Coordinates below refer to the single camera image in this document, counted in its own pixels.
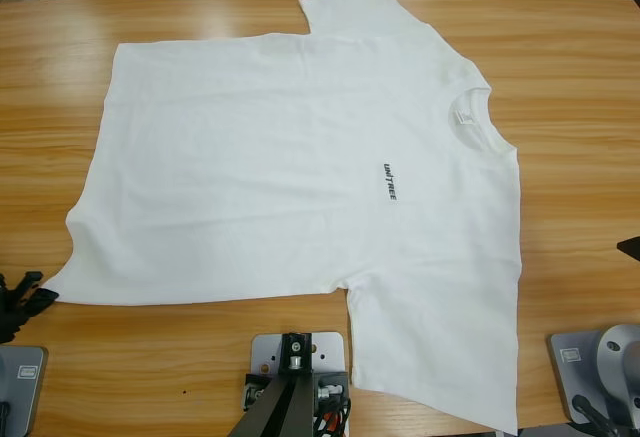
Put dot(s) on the white Unitree t-shirt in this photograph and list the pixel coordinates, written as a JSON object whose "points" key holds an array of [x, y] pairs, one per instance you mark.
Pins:
{"points": [[250, 157]]}

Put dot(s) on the white mount plate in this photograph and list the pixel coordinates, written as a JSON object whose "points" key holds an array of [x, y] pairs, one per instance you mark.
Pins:
{"points": [[330, 352]]}

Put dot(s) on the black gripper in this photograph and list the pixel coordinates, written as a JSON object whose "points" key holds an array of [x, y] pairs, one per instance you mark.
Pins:
{"points": [[10, 307]]}

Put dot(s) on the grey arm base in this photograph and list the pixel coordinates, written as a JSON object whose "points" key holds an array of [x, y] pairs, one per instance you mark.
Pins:
{"points": [[30, 392], [565, 382]]}

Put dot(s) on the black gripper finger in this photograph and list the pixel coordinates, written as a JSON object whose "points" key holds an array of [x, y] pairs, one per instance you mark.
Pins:
{"points": [[632, 244]]}

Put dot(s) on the dark camera post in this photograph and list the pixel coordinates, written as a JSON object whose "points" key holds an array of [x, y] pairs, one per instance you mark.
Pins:
{"points": [[300, 407]]}

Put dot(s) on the black corner bracket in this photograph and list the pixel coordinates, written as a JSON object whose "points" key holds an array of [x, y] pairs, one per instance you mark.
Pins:
{"points": [[252, 392], [332, 387]]}

